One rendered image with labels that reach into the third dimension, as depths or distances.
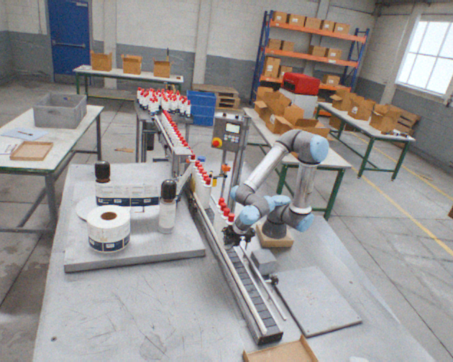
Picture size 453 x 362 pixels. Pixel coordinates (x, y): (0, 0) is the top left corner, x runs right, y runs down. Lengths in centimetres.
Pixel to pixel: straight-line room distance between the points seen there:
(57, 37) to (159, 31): 262
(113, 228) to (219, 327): 65
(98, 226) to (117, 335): 49
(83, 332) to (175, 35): 836
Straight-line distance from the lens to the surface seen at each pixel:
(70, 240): 172
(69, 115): 344
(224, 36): 923
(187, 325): 137
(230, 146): 176
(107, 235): 155
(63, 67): 964
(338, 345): 149
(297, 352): 139
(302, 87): 710
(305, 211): 166
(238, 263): 159
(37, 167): 268
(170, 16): 913
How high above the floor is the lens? 192
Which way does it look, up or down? 26 degrees down
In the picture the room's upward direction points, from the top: 9 degrees clockwise
